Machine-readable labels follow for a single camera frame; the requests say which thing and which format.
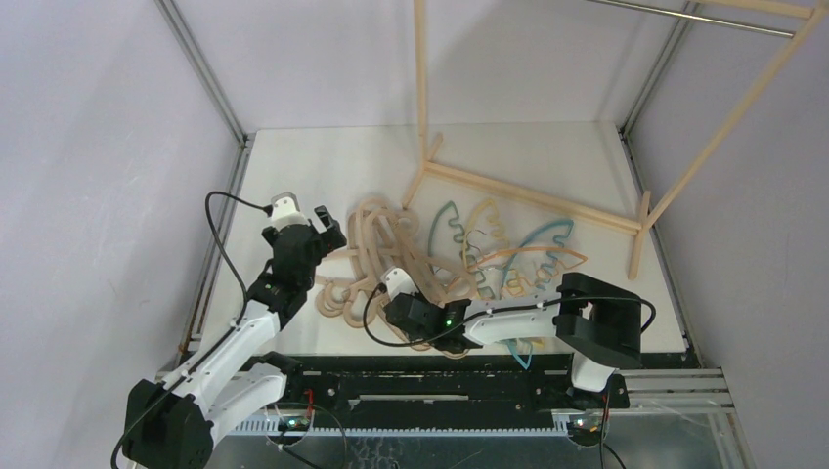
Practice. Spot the circuit board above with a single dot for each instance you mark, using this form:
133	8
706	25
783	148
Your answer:
585	425
291	425

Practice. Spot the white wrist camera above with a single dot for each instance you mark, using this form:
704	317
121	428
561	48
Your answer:
397	281
285	211

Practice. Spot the wooden hanger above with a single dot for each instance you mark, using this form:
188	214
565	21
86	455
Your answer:
381	237
337	298
369	311

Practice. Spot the blue plastic hanger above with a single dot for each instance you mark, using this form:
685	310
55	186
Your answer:
547	228

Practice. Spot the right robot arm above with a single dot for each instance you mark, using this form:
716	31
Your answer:
600	322

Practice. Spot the left circuit board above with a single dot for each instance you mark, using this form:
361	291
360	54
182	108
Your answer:
291	425

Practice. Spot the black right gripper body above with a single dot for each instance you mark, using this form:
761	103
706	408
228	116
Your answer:
402	310

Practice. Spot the yellow plastic hanger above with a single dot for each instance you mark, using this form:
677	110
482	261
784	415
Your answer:
518	222

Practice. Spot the green plastic hanger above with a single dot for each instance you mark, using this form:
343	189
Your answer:
432	239

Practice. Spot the metal hanging rod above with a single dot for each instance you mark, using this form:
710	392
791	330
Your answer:
662	12

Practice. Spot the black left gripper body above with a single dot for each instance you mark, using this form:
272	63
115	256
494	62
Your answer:
318	247

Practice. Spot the orange plastic hanger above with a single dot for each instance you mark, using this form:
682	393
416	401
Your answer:
550	250

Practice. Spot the wooden clothes rack frame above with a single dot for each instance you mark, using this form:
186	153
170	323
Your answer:
647	214

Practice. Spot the right circuit board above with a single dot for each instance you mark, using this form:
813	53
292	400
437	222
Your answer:
585	425

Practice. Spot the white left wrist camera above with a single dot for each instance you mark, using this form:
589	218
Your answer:
285	211

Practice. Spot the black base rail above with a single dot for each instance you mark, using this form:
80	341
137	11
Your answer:
476	394

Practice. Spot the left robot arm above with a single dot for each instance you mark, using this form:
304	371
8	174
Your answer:
178	421

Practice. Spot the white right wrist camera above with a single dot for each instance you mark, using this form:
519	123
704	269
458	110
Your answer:
397	281

